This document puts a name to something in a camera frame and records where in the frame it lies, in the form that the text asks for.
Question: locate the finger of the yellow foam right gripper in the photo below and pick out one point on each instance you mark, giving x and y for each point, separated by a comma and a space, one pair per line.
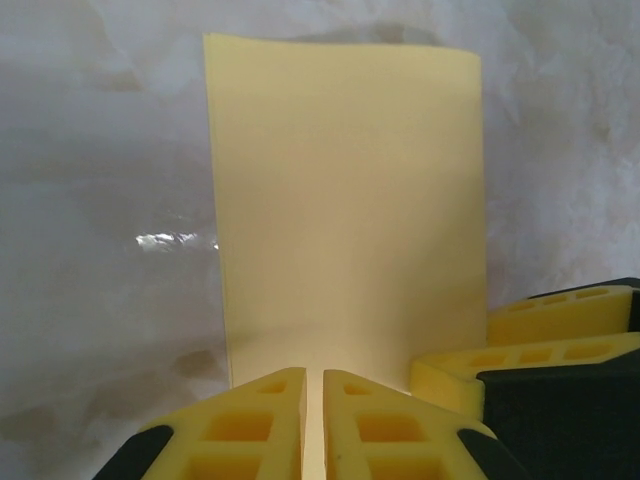
550, 400
600, 320

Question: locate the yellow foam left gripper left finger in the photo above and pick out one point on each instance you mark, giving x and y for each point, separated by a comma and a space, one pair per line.
240, 430

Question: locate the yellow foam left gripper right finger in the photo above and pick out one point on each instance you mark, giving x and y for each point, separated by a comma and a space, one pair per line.
390, 430

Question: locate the pale yellow square paper sheet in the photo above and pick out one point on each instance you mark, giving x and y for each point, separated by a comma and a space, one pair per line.
350, 200

